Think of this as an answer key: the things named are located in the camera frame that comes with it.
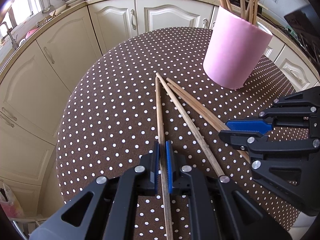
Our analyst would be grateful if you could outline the steel kitchen faucet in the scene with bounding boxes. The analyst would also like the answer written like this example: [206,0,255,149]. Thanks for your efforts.
[1,21,19,50]

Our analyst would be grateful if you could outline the pink cylindrical utensil cup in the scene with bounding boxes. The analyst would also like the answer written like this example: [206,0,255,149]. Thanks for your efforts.
[203,7,273,90]

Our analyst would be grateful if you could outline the cream lower cabinets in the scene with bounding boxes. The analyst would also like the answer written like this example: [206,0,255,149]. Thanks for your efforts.
[1,0,219,218]

